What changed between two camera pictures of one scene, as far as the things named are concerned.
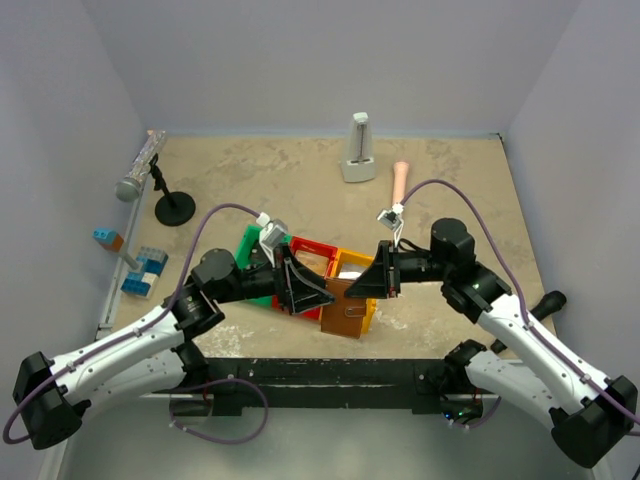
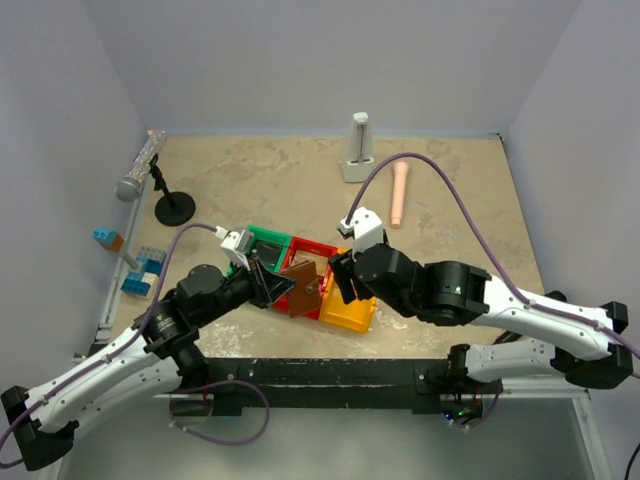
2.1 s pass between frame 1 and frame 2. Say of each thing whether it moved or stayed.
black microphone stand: stayed
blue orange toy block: stayed
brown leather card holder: moved
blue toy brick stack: stayed
